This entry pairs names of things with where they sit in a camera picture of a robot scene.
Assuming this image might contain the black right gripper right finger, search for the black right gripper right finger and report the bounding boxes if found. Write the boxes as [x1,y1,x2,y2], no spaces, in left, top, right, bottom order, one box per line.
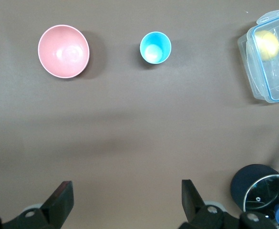
[179,179,279,229]

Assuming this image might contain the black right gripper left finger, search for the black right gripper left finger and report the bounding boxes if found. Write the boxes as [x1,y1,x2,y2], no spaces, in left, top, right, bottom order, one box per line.
[0,180,73,229]

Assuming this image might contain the pink bowl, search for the pink bowl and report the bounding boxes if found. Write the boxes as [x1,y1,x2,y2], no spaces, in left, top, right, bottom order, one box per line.
[37,24,90,79]

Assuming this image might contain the glass lid with blue knob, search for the glass lid with blue knob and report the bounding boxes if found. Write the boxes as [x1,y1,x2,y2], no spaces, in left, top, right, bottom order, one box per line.
[243,174,279,229]

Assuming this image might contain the brown table cover cloth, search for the brown table cover cloth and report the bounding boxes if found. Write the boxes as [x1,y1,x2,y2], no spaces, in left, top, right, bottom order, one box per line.
[0,0,279,229]

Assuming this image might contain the clear plastic food container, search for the clear plastic food container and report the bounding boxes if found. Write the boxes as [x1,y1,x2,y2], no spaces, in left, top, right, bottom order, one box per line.
[237,8,279,105]

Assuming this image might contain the light blue cup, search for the light blue cup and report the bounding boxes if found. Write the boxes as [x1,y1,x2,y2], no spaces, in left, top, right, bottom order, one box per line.
[139,31,172,65]

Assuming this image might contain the yellow lemon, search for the yellow lemon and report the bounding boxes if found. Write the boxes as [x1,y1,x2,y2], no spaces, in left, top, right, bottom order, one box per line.
[255,30,279,60]

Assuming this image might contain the dark pot with blue handle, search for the dark pot with blue handle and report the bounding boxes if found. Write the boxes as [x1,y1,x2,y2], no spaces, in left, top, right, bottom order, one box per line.
[229,161,279,229]

